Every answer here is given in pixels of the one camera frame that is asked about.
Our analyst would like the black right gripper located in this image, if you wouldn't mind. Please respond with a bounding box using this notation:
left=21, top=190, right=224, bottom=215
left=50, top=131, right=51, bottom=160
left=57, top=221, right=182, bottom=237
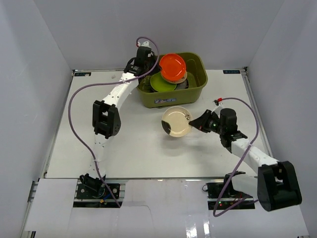
left=189, top=110, right=225, bottom=135

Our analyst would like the lime green plate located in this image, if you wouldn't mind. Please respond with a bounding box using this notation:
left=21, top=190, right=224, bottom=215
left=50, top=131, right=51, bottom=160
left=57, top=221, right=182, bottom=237
left=150, top=73, right=177, bottom=92

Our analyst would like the cream plate with black patch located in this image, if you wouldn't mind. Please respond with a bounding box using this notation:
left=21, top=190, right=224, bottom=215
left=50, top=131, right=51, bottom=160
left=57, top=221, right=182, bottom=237
left=161, top=106, right=192, bottom=138

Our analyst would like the orange plate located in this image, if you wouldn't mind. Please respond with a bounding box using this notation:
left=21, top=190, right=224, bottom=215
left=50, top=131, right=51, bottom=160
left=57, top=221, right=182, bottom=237
left=159, top=53, right=186, bottom=82

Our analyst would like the cream plate with small motifs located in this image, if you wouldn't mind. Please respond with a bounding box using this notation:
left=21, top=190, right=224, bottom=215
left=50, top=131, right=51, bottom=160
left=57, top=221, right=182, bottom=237
left=163, top=72, right=188, bottom=84

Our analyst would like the grey reindeer plate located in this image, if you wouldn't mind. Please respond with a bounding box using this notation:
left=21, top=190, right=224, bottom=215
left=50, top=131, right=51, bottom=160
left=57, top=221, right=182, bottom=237
left=151, top=78, right=190, bottom=93

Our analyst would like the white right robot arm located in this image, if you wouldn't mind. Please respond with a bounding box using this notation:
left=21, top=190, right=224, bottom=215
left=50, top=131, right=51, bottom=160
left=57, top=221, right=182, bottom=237
left=189, top=108, right=302, bottom=211

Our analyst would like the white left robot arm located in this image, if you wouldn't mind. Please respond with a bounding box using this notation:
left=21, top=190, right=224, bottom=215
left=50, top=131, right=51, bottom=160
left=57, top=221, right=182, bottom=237
left=80, top=46, right=157, bottom=198

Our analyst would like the olive green plastic bin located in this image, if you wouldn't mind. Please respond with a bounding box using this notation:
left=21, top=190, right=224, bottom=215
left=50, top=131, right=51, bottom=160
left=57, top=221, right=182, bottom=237
left=137, top=52, right=208, bottom=108

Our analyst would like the right blue table label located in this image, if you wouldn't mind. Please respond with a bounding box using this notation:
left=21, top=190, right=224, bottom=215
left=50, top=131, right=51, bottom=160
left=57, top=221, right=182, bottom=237
left=223, top=70, right=241, bottom=74

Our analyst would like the blue table label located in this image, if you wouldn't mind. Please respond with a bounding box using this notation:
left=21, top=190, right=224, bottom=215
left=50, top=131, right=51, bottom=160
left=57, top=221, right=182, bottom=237
left=74, top=72, right=91, bottom=77
left=223, top=70, right=241, bottom=74

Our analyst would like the left blue table label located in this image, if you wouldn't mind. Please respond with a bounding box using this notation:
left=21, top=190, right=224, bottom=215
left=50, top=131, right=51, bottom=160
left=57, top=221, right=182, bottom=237
left=74, top=72, right=91, bottom=77

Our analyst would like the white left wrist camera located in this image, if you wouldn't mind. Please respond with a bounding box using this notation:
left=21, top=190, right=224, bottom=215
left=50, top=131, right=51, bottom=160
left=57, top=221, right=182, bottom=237
left=136, top=41, right=151, bottom=49

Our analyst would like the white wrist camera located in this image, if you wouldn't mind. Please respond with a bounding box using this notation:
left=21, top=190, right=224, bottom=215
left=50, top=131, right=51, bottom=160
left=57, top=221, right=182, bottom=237
left=136, top=41, right=151, bottom=49
left=212, top=98, right=223, bottom=116

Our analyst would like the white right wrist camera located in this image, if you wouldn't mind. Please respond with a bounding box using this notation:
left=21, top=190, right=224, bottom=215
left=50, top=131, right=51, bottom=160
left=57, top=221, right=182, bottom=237
left=212, top=98, right=223, bottom=116

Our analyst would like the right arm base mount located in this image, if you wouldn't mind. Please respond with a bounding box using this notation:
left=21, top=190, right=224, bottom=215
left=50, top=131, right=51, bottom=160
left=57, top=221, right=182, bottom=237
left=202, top=171, right=256, bottom=210

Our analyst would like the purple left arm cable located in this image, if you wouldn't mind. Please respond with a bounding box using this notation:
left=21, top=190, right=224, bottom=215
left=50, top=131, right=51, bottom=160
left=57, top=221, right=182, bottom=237
left=68, top=37, right=160, bottom=208

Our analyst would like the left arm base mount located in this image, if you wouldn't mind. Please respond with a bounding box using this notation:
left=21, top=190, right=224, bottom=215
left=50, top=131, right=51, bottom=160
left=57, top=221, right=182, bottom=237
left=73, top=174, right=122, bottom=208

